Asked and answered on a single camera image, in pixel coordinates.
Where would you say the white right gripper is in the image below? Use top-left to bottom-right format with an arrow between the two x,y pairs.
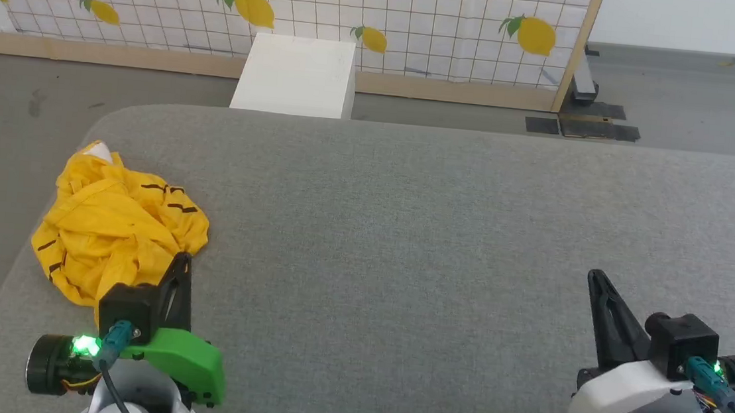
568,268 -> 721,413

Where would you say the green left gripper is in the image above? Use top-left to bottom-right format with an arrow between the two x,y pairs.
125,249 -> 239,409

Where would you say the yellow garment with white patches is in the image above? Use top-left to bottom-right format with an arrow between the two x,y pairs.
25,135 -> 217,318

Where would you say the long black floor mat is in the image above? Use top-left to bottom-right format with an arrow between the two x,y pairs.
559,113 -> 642,143

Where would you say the grey upholstered sofa cushion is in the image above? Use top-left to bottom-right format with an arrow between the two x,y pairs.
0,88 -> 735,413

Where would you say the small black floor mat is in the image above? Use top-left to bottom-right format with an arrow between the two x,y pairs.
524,116 -> 561,135

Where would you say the black floor mat under foot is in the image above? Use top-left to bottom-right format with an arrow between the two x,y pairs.
559,98 -> 628,121

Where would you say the grey metal partition foot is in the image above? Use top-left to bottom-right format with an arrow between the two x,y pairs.
569,45 -> 603,107

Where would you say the white box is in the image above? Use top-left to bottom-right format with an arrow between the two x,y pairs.
229,30 -> 361,121

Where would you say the lemon-patterned grid partition panel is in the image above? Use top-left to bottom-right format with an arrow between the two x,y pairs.
0,0 -> 607,117

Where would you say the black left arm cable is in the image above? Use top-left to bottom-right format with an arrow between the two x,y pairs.
90,318 -> 148,413

